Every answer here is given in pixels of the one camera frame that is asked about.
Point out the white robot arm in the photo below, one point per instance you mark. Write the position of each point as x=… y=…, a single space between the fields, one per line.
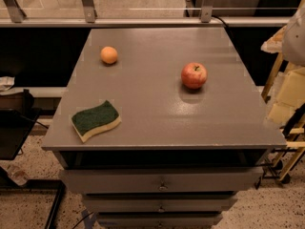
x=293 y=44

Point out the red apple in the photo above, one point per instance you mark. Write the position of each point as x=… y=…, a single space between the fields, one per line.
x=194 y=75

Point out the grey drawer cabinet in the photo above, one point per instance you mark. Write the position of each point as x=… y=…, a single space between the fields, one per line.
x=164 y=124

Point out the green yellow sponge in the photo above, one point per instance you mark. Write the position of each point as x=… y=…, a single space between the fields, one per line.
x=95 y=121

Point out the orange fruit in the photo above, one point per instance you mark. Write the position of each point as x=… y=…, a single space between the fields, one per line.
x=109 y=55

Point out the middle grey drawer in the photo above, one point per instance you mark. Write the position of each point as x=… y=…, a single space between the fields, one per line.
x=159 y=203

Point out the grey drawer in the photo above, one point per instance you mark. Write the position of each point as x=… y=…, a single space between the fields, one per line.
x=157 y=220
x=120 y=181
x=159 y=203

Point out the top grey drawer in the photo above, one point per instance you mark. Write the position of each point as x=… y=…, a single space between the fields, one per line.
x=120 y=181

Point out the bottom grey drawer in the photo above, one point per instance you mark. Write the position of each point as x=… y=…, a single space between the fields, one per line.
x=157 y=220

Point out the black side table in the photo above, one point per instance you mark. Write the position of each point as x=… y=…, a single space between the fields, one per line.
x=14 y=130

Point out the white crumpled cloth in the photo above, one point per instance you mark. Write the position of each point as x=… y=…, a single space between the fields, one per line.
x=6 y=82

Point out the metal railing with glass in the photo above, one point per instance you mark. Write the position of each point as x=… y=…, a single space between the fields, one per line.
x=112 y=13

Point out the black floor frame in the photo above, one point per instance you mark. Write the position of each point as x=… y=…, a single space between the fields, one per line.
x=32 y=205

